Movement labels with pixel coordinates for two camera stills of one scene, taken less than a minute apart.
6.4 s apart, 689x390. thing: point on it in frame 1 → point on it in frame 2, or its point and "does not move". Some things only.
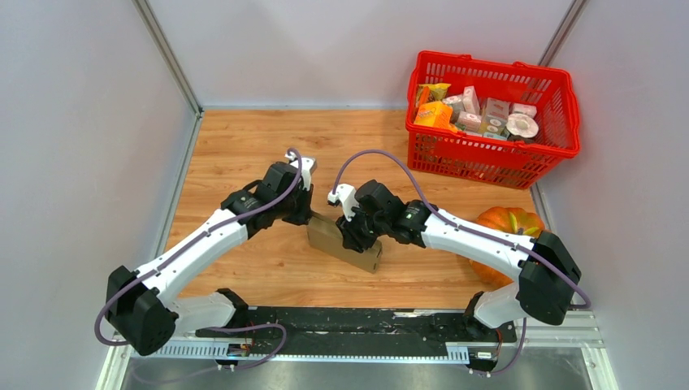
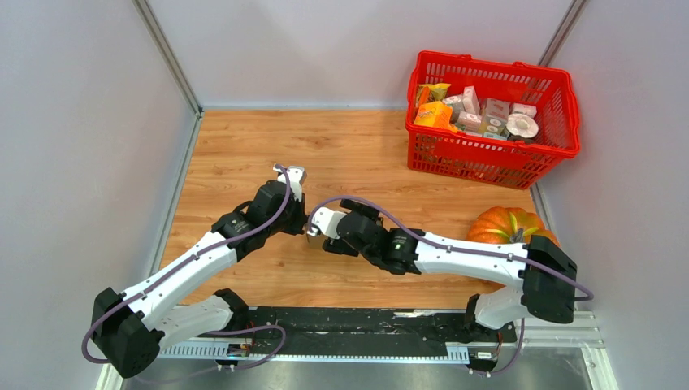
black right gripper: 351,238 → 373,214
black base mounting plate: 362,330 does not move
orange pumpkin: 511,219 does not move
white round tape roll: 522,125 does not move
